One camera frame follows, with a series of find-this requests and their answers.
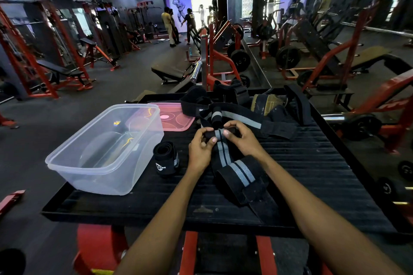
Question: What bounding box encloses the black ribbed platform tray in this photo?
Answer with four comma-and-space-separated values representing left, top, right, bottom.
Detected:
41, 88, 413, 275

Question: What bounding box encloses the clear plastic container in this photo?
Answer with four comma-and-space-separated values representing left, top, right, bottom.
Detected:
45, 104, 164, 196

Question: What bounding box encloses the black wrist wrap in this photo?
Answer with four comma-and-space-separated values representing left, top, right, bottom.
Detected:
179, 86, 213, 117
213, 79, 251, 107

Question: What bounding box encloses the purple bodybuilder wall mural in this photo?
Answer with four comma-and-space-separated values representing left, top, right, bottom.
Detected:
165, 0, 193, 32

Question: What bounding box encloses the black low bench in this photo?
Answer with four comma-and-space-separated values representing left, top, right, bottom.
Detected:
151, 64, 194, 85

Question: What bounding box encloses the black strap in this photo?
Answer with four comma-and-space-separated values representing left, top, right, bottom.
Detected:
284, 84, 314, 126

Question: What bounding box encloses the red power rack with bench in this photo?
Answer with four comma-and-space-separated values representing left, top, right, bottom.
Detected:
0, 0, 96, 100

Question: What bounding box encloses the red squat rack frame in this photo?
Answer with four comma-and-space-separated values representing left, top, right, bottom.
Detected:
0, 113, 20, 129

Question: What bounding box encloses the person's left hand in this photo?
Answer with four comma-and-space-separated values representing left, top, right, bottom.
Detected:
188, 126, 219, 177

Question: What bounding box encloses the black weight stack machine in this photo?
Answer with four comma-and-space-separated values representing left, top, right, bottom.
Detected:
95, 6, 125, 58

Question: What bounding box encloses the chrome barbell sleeve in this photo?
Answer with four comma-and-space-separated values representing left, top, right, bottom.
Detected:
190, 60, 203, 84

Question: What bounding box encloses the red incline bench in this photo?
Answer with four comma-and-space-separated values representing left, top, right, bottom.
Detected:
80, 38, 120, 71

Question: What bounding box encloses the red plate-loaded machine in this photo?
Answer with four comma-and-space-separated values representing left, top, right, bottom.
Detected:
200, 20, 252, 92

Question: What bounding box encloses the person's left forearm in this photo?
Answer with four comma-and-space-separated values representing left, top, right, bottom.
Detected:
114, 168, 209, 275

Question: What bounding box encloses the black cable tower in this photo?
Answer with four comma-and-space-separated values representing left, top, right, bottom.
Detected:
212, 0, 229, 24

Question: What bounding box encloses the pink plastic lid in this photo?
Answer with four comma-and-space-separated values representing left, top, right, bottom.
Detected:
126, 102, 196, 132

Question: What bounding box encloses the large wall mirror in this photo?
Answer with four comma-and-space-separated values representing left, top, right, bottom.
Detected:
237, 0, 413, 214

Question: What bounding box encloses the person's right forearm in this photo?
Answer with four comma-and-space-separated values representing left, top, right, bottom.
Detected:
258, 155, 406, 275

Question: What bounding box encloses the red floor bench frame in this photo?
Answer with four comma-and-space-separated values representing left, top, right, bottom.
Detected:
0, 189, 26, 217

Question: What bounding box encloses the black weight plate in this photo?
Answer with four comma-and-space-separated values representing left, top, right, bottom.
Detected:
230, 49, 252, 73

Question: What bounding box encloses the person's right hand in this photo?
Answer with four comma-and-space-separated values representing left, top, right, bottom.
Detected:
222, 120, 270, 164

